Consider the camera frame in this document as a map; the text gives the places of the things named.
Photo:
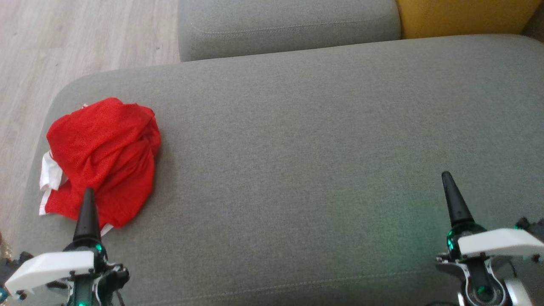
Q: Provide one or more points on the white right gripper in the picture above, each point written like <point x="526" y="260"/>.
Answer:
<point x="501" y="244"/>

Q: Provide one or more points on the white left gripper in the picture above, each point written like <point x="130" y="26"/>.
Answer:
<point x="46" y="267"/>

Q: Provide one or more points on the red number 23 jersey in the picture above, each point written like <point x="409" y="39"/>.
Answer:
<point x="119" y="191"/>

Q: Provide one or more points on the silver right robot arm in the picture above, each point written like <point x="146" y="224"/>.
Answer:
<point x="480" y="280"/>

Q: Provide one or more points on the grey sofa seat cushion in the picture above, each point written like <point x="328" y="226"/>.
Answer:
<point x="297" y="170"/>

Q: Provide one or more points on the yellow cushion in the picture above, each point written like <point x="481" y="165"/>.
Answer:
<point x="463" y="17"/>

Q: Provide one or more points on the grey sofa back cushion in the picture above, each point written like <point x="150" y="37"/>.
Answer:
<point x="289" y="25"/>

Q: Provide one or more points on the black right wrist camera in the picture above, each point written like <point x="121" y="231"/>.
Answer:
<point x="531" y="227"/>

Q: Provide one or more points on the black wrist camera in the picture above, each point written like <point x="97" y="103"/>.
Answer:
<point x="531" y="227"/>
<point x="17" y="261"/>

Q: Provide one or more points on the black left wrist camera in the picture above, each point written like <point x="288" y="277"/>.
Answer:
<point x="17" y="261"/>

